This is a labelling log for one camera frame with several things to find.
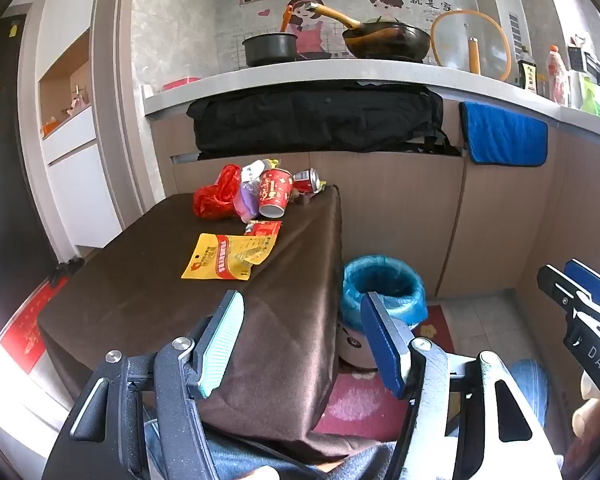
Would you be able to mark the bottle with orange cap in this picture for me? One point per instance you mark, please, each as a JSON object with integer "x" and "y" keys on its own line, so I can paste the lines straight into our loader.
{"x": 557, "y": 75}

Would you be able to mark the white wall box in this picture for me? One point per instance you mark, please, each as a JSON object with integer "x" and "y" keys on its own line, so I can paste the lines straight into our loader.
{"x": 495, "y": 0}

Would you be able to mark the white silver wrapper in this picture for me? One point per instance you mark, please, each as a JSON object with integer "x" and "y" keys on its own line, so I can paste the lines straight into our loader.
{"x": 252, "y": 169}

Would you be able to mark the white trash bin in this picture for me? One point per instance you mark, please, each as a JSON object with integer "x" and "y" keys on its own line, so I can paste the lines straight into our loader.
{"x": 355, "y": 345}

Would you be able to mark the black cooking pot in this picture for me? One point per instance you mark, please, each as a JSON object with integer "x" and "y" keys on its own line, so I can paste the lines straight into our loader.
{"x": 270, "y": 50}

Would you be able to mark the black refrigerator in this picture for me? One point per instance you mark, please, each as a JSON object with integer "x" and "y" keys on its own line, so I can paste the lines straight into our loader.
{"x": 5, "y": 185}

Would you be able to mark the dark slippers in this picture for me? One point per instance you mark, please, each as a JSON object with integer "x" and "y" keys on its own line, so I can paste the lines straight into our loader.
{"x": 66, "y": 266}

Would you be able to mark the red pink floor mat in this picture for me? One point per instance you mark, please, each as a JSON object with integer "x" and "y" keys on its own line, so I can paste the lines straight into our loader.
{"x": 360, "y": 402}

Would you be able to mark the plain yellow snack packet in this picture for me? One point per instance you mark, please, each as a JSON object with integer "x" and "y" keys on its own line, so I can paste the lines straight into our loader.
{"x": 205, "y": 260}

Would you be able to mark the pink tray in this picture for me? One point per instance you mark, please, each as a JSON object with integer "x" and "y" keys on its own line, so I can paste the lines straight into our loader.
{"x": 180, "y": 83}

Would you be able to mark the red soda can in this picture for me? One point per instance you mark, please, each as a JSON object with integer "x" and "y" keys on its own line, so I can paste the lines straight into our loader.
{"x": 305, "y": 180}

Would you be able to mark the orange spatula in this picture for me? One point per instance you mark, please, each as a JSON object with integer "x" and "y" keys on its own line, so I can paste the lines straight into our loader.
{"x": 286, "y": 17}

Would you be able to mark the yellow packet with red band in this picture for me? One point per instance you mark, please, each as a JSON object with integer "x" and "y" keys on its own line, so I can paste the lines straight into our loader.
{"x": 257, "y": 250}

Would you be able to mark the blue towel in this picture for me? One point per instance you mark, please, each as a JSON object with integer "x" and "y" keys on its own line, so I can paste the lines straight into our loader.
{"x": 505, "y": 135}

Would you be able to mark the glass lid with orange rim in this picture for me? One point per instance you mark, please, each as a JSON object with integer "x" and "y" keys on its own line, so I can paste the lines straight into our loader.
{"x": 450, "y": 42}

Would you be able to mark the green plastic bag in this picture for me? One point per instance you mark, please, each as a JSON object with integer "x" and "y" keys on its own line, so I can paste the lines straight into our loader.
{"x": 595, "y": 100}

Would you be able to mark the red doormat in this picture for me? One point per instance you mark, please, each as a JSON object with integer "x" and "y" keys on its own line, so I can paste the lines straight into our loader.
{"x": 30, "y": 325}

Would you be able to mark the red foil wrapper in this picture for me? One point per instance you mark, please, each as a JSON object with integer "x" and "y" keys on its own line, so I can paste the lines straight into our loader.
{"x": 265, "y": 228}

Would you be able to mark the bin with blue liner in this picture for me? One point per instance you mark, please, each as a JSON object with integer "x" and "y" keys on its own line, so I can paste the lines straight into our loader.
{"x": 380, "y": 272}

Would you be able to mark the white shelf cabinet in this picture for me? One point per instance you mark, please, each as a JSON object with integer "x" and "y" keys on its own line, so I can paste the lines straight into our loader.
{"x": 75, "y": 185}

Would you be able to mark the table with brown cloth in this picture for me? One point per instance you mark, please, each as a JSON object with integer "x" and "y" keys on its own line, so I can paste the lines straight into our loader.
{"x": 155, "y": 305}

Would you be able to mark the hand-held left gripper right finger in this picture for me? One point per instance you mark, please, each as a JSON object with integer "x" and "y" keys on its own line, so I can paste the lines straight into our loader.
{"x": 384, "y": 347}

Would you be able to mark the brown kitchen cabinet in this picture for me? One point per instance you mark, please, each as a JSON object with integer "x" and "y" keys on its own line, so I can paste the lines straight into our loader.
{"x": 405, "y": 210}

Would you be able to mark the black knife rack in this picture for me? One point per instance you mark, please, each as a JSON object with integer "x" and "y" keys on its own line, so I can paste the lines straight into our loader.
{"x": 587, "y": 60}

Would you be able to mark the person's right hand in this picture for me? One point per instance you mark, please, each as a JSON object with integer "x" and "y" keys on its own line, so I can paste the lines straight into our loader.
{"x": 590, "y": 417}

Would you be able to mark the red paper cup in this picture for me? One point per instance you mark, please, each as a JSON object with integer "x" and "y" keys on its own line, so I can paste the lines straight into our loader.
{"x": 275, "y": 192}

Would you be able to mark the person's blue jeans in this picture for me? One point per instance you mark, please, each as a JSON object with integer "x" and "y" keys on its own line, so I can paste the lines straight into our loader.
{"x": 530, "y": 390}

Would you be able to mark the cartoon wall sticker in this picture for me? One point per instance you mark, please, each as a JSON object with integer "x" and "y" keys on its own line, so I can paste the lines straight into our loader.
{"x": 310, "y": 30}

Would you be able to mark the dark sauce bottle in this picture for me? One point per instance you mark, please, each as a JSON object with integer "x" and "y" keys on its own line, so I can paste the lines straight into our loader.
{"x": 527, "y": 72}

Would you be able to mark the red plastic bag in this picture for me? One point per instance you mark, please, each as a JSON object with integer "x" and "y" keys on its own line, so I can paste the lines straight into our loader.
{"x": 214, "y": 196}

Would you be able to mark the purple snack packet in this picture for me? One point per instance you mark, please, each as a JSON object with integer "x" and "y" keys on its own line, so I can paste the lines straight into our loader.
{"x": 245, "y": 201}

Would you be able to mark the black cloth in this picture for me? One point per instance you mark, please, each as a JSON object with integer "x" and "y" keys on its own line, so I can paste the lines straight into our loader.
{"x": 305, "y": 120}

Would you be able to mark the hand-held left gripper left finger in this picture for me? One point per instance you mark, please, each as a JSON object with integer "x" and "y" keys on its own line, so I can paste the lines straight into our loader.
{"x": 221, "y": 347}

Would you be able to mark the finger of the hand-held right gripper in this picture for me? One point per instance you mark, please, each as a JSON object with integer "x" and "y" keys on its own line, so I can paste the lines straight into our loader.
{"x": 592, "y": 280}
{"x": 562, "y": 287}

